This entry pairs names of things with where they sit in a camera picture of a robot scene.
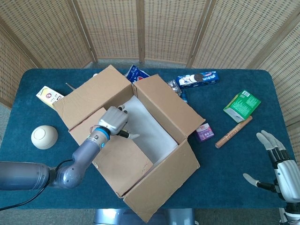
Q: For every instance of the blue red snack bag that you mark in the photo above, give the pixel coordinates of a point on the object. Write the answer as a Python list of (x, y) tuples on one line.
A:
[(136, 73)]

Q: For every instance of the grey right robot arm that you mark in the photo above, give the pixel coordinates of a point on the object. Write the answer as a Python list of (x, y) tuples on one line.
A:
[(291, 214)]

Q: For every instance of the brown cardboard box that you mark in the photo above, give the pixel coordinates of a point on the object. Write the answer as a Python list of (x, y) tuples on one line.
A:
[(164, 182)]

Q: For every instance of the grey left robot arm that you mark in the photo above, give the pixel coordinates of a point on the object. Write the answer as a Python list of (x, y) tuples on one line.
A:
[(70, 173)]

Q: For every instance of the teal table cover cloth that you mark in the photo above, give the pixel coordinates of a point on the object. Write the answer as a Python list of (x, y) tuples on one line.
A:
[(222, 168)]

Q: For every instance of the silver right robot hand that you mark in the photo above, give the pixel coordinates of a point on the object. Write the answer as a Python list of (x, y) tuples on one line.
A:
[(289, 180)]

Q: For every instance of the green paper package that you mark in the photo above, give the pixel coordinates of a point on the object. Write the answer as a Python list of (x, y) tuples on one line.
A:
[(242, 105)]

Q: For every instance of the blue Oreo cookie pack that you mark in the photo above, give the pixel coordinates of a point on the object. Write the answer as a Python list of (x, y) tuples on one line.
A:
[(198, 79)]

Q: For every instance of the small purple box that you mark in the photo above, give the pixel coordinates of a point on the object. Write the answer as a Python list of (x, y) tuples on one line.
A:
[(206, 133)]

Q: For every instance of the cream round dome bowl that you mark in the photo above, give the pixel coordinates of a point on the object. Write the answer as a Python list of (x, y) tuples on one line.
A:
[(44, 137)]

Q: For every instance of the white foam sheet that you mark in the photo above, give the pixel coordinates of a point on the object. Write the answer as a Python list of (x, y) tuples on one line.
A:
[(152, 131)]

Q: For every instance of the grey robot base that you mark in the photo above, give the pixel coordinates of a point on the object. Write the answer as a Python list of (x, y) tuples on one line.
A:
[(110, 216)]

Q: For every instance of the small blue bottle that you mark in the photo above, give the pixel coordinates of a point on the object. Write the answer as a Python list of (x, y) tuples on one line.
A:
[(184, 96)]

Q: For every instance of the woven wooden folding screen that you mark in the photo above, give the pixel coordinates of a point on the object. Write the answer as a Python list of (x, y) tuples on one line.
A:
[(164, 28)]

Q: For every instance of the brown paper-wrapped stick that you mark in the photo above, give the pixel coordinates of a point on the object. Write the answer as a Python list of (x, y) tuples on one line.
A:
[(233, 132)]

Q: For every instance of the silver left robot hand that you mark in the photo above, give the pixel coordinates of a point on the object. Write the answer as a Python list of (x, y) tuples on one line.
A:
[(114, 119)]

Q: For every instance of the clear plastic snack pack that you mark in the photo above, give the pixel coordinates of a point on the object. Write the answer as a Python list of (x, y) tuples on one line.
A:
[(174, 85)]

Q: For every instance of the metal spoon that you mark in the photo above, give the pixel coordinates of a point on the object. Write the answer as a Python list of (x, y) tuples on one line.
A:
[(69, 86)]

